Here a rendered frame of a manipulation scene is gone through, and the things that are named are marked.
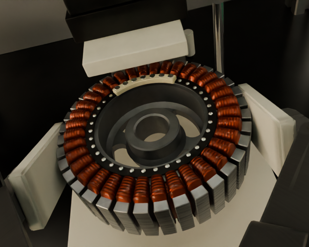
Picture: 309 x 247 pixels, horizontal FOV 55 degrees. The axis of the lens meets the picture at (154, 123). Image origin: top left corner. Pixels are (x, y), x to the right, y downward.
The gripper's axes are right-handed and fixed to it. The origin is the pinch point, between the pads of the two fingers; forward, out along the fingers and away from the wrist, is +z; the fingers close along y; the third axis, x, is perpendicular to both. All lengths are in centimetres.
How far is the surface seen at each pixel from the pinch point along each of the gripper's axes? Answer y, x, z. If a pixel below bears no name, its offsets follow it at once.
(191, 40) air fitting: 4.5, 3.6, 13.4
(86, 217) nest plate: -6.2, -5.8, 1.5
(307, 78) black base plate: 14.3, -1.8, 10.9
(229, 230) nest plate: 3.4, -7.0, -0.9
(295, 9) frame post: 17.4, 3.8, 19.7
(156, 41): 1.3, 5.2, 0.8
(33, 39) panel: -15.0, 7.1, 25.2
